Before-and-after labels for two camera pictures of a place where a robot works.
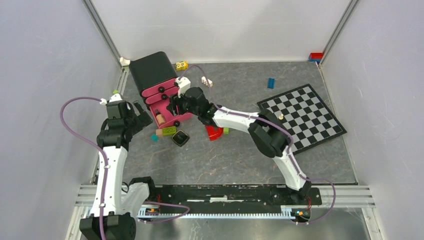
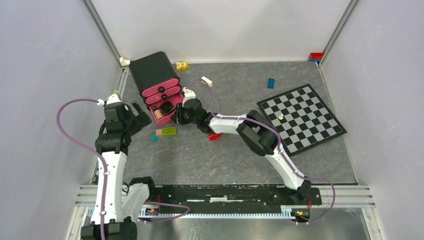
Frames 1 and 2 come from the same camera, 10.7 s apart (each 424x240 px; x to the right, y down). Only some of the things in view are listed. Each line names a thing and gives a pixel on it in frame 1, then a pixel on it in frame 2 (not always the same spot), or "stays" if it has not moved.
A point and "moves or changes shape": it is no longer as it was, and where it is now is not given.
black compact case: (180, 138) to (167, 107)
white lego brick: (204, 80) stays
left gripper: (142, 120) stays
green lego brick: (169, 130) stays
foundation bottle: (160, 117) moves or changes shape
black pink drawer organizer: (155, 75) stays
